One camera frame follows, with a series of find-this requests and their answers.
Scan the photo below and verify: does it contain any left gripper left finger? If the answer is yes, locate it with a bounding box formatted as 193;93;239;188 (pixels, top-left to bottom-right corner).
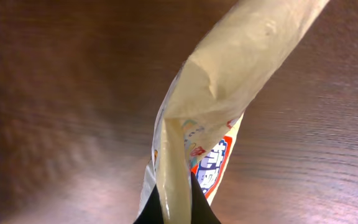
134;186;164;224

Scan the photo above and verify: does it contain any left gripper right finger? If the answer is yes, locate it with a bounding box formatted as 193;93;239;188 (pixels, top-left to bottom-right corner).
191;173;221;224

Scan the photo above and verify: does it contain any yellow snack bag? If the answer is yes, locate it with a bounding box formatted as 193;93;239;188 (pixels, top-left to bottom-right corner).
137;0;328;223

